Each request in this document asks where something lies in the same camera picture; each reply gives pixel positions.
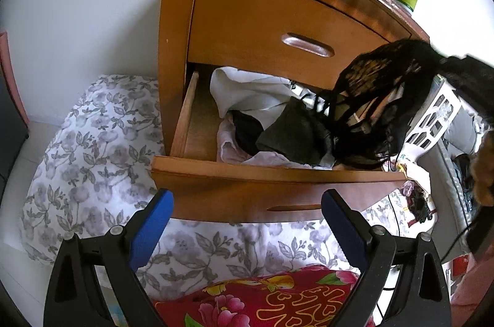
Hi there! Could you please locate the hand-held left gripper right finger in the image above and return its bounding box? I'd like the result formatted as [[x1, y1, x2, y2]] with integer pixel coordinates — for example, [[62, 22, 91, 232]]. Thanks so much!
[[321, 188, 452, 327]]

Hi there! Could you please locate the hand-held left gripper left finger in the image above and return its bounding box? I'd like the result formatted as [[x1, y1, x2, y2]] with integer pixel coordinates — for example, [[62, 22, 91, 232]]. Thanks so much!
[[43, 188, 175, 327]]

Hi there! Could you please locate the black lace underwear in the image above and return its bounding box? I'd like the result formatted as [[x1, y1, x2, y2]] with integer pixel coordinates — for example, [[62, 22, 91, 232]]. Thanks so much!
[[328, 39, 444, 171]]

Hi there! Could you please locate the pale pink underwear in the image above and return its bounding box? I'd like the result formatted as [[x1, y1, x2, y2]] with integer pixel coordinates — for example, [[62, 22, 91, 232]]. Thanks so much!
[[216, 117, 313, 169]]

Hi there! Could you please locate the dark navy underwear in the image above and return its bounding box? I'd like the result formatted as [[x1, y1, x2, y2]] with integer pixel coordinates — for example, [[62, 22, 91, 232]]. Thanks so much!
[[228, 110, 267, 155]]

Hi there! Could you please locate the white cloth garment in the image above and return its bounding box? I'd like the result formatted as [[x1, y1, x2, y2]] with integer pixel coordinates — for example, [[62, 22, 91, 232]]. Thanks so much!
[[209, 67, 309, 119]]

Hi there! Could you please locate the person's right hand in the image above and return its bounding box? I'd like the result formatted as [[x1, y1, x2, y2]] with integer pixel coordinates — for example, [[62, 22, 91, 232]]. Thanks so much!
[[473, 153, 494, 206]]

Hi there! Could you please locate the white plastic basket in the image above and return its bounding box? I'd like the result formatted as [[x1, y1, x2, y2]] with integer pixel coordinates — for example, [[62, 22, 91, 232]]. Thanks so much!
[[405, 78, 464, 158]]

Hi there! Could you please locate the colourful knitted item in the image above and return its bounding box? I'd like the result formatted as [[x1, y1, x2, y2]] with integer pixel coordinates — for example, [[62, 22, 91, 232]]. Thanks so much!
[[399, 153, 427, 204]]

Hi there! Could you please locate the black knitted cloth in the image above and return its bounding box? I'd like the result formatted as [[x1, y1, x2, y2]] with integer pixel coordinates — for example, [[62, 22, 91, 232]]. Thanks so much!
[[407, 192, 437, 227]]

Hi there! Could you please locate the red floral blanket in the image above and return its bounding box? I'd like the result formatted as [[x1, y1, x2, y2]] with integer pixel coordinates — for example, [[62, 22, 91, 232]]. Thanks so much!
[[154, 265, 377, 327]]

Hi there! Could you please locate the dark cabinet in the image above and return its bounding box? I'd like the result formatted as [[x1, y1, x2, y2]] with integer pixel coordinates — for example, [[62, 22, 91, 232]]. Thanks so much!
[[0, 72, 29, 189]]

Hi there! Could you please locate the wooden nightstand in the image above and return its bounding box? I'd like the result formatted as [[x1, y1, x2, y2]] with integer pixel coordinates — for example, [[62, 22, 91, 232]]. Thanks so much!
[[157, 0, 431, 158]]

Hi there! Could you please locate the pink board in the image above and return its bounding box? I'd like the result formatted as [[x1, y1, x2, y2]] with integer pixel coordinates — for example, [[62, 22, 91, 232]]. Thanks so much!
[[0, 32, 29, 127]]

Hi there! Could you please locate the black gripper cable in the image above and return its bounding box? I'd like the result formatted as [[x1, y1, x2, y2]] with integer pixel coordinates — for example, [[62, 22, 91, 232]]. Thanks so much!
[[442, 227, 469, 264]]

